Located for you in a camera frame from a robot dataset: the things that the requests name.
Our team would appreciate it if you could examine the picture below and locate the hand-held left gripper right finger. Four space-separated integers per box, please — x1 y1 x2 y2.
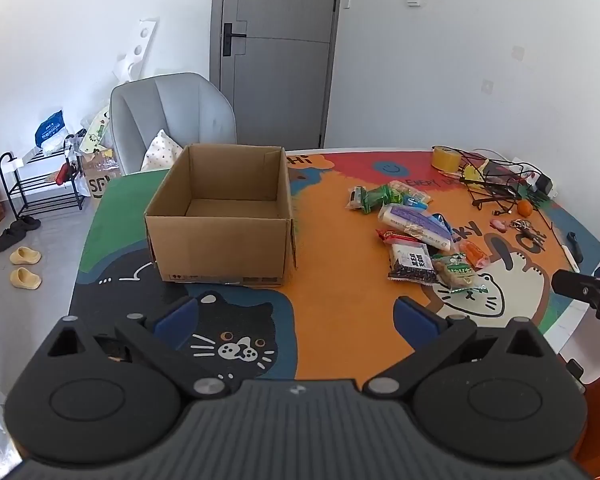
362 296 556 401

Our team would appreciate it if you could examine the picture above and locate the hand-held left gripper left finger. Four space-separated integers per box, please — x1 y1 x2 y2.
45 296 232 401

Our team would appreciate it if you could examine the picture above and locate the black white snack packet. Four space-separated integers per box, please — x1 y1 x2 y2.
387 242 438 285

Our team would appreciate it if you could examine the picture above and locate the green beige snack packet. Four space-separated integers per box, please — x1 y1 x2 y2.
432 254 488 296

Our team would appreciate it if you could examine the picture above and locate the brown cardboard box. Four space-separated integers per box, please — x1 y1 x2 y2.
144 144 298 288

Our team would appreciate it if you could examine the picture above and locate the red snack packet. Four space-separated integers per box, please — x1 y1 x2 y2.
376 229 421 246

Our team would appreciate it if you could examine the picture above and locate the white purple snack packet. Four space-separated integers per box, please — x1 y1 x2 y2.
378 203 453 252

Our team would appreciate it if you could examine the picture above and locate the blue snack packet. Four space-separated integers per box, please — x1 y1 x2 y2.
430 212 453 241

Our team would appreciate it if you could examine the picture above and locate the white pen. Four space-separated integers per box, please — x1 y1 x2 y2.
550 222 581 273

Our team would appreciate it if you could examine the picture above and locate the bunch of keys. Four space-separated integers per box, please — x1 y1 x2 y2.
511 219 546 251

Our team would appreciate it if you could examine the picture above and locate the orange snack packet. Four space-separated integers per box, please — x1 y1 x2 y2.
460 240 491 268

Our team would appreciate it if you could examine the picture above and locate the colourful cat print table mat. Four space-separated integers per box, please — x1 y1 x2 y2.
70 147 600 381

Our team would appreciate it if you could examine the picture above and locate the beige rice cracker packet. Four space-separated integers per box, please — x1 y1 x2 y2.
402 182 432 205

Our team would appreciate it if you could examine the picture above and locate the yellow black soft toy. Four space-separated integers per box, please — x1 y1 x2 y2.
462 157 491 183

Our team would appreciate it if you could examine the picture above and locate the yellow tape roll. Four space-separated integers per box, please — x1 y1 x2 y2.
431 146 463 171

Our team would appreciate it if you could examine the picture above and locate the white dotted cushion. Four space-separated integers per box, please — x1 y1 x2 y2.
141 129 185 171

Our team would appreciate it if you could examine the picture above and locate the black shoe rack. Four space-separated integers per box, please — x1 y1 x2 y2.
0 150 86 218

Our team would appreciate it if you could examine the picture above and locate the white green patterned bag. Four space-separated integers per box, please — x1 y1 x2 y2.
79 105 112 153

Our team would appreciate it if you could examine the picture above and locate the grey upholstered chair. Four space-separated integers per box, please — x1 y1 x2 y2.
109 72 237 176

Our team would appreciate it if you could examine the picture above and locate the blue plastic bag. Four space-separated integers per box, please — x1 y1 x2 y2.
35 109 67 148

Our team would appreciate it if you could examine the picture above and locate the white foam board with holes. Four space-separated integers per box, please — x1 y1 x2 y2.
115 19 157 83

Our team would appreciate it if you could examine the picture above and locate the grey door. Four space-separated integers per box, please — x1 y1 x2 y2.
210 0 343 150

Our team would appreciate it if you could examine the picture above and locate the black door handle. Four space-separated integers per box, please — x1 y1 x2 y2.
221 22 247 57

